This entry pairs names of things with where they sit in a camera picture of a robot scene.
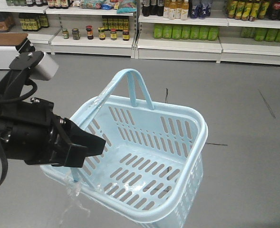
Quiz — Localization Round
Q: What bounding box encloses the green-lid glass jar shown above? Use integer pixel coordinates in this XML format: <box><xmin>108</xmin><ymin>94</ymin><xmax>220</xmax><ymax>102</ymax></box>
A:
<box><xmin>62</xmin><ymin>28</ymin><xmax>69</xmax><ymax>39</ymax></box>

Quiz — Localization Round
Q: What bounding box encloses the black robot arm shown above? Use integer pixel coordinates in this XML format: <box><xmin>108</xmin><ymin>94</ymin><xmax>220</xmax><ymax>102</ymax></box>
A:
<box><xmin>0</xmin><ymin>98</ymin><xmax>106</xmax><ymax>168</ymax></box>

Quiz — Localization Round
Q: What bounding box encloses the white store shelf unit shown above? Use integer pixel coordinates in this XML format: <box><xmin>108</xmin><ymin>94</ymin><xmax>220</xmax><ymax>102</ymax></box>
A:
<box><xmin>0</xmin><ymin>0</ymin><xmax>280</xmax><ymax>66</ymax></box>

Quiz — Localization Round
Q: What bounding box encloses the light blue plastic basket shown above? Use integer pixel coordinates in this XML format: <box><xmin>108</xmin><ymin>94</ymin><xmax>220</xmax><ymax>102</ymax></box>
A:
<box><xmin>41</xmin><ymin>69</ymin><xmax>208</xmax><ymax>228</ymax></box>

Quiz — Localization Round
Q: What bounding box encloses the red-lid dark jar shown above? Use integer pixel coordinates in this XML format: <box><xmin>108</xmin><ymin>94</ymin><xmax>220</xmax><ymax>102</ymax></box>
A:
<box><xmin>86</xmin><ymin>25</ymin><xmax>94</xmax><ymax>40</ymax></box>

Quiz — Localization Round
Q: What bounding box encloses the white box appliance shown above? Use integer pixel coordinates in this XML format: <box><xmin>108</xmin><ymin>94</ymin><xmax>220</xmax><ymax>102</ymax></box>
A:
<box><xmin>0</xmin><ymin>33</ymin><xmax>36</xmax><ymax>70</ymax></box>

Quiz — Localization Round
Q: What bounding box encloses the clear plastic tag strip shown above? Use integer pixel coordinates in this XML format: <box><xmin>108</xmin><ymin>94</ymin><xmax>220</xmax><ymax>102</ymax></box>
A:
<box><xmin>58</xmin><ymin>172</ymin><xmax>91</xmax><ymax>228</ymax></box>

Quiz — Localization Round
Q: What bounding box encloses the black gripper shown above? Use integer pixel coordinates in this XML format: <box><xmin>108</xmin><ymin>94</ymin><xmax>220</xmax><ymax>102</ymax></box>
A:
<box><xmin>0</xmin><ymin>97</ymin><xmax>106</xmax><ymax>168</ymax></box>

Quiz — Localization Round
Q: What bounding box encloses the yellow-lid jar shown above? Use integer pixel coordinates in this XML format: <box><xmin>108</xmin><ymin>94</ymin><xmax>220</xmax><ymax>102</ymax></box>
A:
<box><xmin>98</xmin><ymin>27</ymin><xmax>106</xmax><ymax>40</ymax></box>

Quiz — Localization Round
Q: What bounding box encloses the grey-lid glass jar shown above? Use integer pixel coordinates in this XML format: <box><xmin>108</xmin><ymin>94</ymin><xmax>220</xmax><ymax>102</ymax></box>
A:
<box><xmin>72</xmin><ymin>28</ymin><xmax>80</xmax><ymax>40</ymax></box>

